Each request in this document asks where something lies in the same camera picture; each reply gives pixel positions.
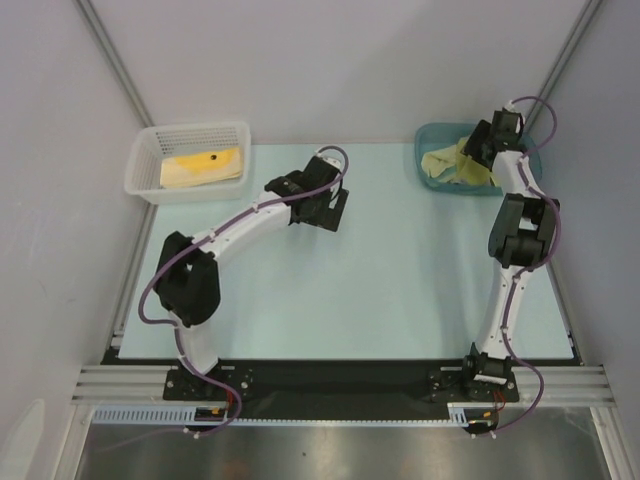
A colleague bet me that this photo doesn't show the yellow-green grey towel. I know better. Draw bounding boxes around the yellow-green grey towel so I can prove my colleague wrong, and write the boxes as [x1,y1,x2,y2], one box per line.
[454,136,501,195]

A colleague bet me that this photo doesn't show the yellow cream towel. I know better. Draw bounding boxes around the yellow cream towel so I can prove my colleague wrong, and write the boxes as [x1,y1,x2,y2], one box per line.
[159,147,244,189]

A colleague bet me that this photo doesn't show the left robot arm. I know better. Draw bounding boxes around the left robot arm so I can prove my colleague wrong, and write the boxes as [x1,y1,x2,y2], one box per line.
[152,152,349,400]

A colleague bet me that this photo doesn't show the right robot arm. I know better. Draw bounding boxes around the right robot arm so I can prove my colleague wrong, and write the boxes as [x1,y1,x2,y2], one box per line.
[460,106,559,402]

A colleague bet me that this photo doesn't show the pale yellow towel in bin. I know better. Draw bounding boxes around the pale yellow towel in bin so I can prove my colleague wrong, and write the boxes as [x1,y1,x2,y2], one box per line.
[421,145,458,183]

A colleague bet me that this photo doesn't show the teal translucent plastic bin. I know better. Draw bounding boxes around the teal translucent plastic bin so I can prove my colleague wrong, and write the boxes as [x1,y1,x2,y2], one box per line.
[414,121,545,196]

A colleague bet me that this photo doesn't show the white perforated plastic basket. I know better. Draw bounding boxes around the white perforated plastic basket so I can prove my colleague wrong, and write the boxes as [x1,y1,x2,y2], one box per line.
[124,121,251,205]

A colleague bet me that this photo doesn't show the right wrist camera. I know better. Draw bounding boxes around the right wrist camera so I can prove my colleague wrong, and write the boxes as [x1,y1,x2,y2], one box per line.
[502,100,525,117]

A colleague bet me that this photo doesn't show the right aluminium frame post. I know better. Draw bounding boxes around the right aluminium frame post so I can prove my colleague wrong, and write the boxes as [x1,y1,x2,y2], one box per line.
[518,1,606,101]

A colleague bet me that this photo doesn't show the aluminium frame post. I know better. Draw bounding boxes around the aluminium frame post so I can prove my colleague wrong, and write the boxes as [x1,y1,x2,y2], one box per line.
[72,0,154,128]
[518,1,606,101]

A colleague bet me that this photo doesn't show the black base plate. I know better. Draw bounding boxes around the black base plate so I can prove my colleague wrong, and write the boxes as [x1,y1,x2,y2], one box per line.
[99,344,586,422]

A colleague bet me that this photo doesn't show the aluminium front rail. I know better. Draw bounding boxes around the aluminium front rail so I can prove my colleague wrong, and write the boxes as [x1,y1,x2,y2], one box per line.
[72,365,615,408]

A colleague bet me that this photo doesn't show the left slotted cable duct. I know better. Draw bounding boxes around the left slotted cable duct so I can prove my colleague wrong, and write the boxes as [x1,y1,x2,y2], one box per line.
[93,405,228,426]

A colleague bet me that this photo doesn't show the left aluminium frame post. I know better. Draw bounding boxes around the left aluminium frame post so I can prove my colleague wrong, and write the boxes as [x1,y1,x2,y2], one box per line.
[72,0,154,128]

